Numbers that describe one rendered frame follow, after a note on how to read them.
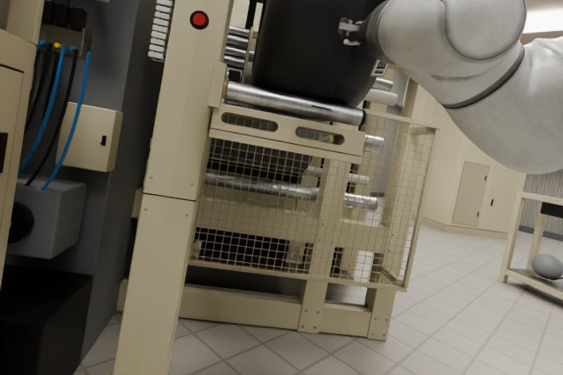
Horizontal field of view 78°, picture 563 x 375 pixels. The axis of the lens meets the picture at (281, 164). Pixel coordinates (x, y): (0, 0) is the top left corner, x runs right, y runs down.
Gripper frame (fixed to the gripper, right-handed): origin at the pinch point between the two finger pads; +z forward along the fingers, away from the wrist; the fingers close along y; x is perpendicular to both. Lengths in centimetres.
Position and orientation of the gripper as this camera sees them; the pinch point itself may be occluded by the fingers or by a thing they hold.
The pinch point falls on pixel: (353, 36)
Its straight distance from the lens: 75.0
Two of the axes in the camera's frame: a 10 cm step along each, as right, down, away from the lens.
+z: -0.9, -3.2, 9.4
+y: -9.7, -1.7, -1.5
